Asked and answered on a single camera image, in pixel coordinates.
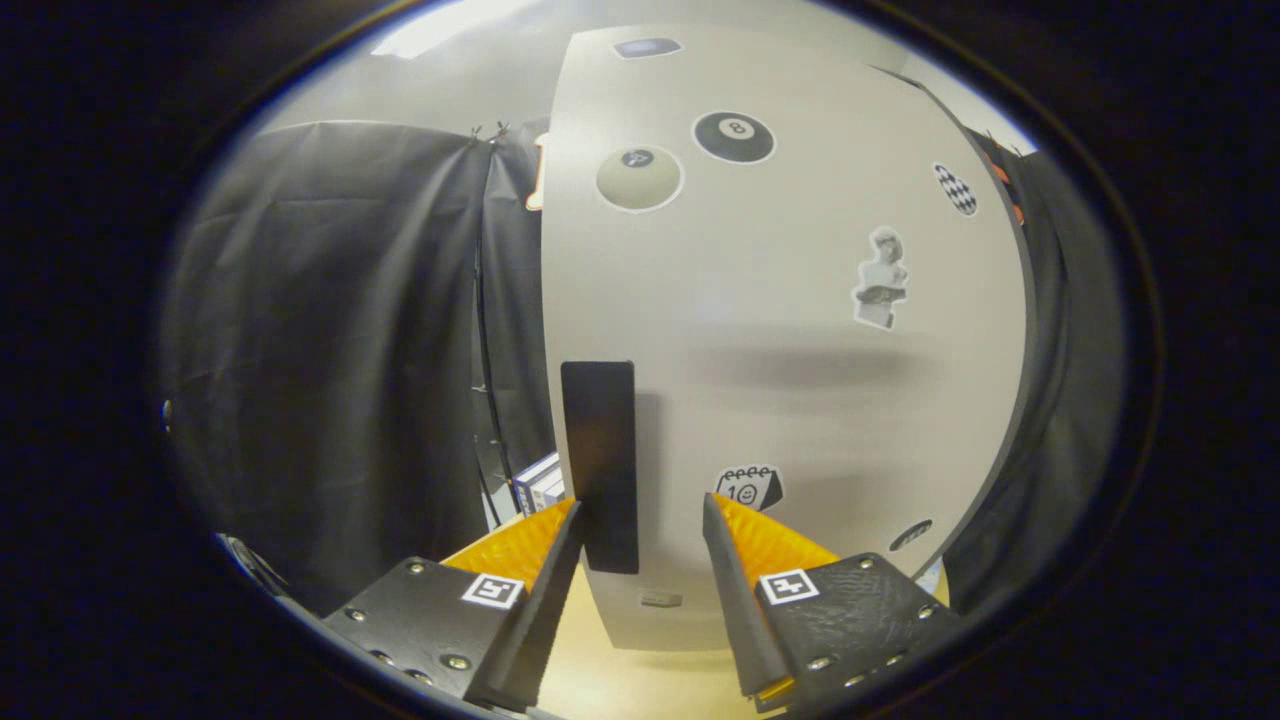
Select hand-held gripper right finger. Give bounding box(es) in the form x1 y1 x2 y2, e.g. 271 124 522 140
702 492 966 713

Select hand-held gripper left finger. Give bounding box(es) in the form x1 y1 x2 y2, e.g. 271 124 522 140
320 498 586 713

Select black door handle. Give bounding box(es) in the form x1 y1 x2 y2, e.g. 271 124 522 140
560 360 641 576

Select white cabinet door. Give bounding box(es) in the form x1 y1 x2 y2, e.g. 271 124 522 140
540 25 1031 653

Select black backdrop cloth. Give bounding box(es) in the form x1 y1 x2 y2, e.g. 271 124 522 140
160 120 1126 621

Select grey cabinet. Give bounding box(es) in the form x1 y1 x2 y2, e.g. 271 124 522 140
870 62 1046 601

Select thin black cable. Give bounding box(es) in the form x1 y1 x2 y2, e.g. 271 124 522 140
470 235 516 526

